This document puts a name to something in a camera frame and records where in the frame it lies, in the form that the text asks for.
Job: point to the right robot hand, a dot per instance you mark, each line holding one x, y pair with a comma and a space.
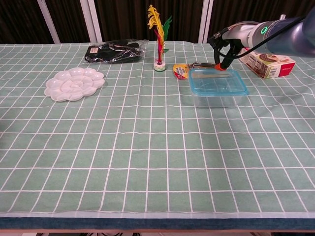
241, 34

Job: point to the blue plastic lid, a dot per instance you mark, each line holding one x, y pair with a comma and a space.
216, 82

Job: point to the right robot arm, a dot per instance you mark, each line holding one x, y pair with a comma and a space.
290, 39

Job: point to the red and white food box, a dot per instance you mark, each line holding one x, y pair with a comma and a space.
270, 66

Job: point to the clear plastic container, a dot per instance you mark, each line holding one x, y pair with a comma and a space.
216, 101

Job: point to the white pillar with grey edge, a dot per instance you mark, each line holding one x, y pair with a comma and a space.
205, 22

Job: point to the razor in yellow blister pack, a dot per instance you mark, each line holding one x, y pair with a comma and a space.
180, 71

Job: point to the colourful feather shuttlecock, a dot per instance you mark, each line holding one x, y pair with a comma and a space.
159, 49

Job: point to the dark pleated curtain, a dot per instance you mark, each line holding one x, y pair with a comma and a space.
123, 19

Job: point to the black gloves in plastic bag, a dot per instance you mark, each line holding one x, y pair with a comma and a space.
110, 52

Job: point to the green checked tablecloth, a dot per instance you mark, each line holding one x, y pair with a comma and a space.
147, 147

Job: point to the wide white double pillar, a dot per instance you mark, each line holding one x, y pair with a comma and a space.
91, 22

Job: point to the white flower paint palette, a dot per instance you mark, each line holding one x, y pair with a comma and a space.
73, 84

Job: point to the thin white pillar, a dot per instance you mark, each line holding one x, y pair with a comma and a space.
49, 22

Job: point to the dark blue under cloth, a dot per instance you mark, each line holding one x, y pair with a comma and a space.
147, 223

